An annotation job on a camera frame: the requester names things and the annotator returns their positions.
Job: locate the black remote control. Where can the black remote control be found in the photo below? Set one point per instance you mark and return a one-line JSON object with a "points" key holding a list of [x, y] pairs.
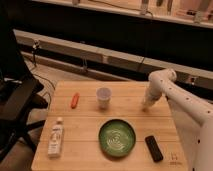
{"points": [[154, 149]]}

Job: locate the green patterned plate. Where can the green patterned plate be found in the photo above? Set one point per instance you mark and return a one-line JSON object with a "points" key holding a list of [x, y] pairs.
{"points": [[116, 138]]}

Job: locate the wooden table board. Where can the wooden table board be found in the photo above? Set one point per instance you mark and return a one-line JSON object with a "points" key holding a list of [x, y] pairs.
{"points": [[80, 150]]}

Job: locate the white lotion bottle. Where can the white lotion bottle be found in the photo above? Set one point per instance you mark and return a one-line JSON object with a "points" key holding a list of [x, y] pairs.
{"points": [[56, 137]]}

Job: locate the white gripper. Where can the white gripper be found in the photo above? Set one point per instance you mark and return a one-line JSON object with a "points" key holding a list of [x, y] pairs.
{"points": [[147, 103]]}

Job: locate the orange carrot toy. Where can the orange carrot toy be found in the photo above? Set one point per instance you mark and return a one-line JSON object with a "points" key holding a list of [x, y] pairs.
{"points": [[74, 101]]}

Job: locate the black office chair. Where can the black office chair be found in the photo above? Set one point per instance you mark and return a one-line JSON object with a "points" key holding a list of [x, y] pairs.
{"points": [[18, 94]]}

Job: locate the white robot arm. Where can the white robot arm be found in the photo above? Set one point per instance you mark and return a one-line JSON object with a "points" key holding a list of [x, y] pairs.
{"points": [[163, 82]]}

